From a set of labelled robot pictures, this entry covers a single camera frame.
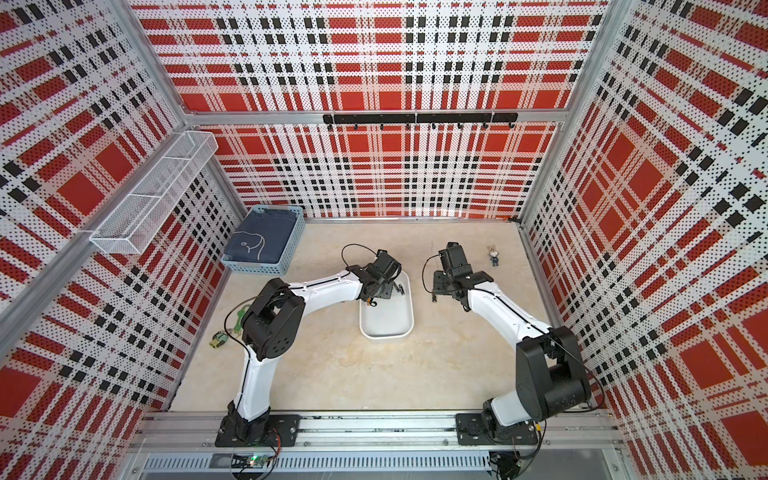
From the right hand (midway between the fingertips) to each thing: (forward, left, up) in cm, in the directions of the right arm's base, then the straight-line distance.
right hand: (449, 279), depth 90 cm
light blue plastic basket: (+18, +55, -6) cm, 58 cm away
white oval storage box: (-8, +18, -10) cm, 22 cm away
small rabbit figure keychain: (+17, -19, -10) cm, 27 cm away
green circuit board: (-45, +50, -9) cm, 67 cm away
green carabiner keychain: (-14, +70, -9) cm, 72 cm away
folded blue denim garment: (+20, +65, -2) cm, 68 cm away
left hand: (+4, +20, -8) cm, 22 cm away
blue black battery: (+3, +15, -11) cm, 19 cm away
